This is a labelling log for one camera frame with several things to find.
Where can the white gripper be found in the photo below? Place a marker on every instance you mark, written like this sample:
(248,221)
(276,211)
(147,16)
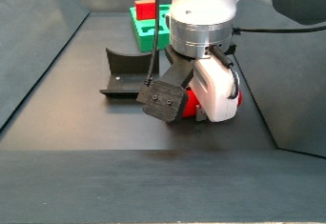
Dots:
(213,86)

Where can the red cylinder block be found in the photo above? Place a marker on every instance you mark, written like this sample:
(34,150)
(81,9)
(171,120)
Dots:
(192,103)

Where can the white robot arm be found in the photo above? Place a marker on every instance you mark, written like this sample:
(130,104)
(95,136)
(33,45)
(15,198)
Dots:
(201,31)

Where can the black curved stand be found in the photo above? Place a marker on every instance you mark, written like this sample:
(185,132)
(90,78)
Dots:
(129,72)

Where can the green shape sorter base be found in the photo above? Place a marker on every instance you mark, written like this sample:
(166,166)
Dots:
(143,30)

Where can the red rectangular block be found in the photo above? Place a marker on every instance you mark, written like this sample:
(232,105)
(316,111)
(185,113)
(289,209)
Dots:
(145,8)

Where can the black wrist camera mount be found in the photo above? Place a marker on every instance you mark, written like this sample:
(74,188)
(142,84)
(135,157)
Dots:
(165,96)

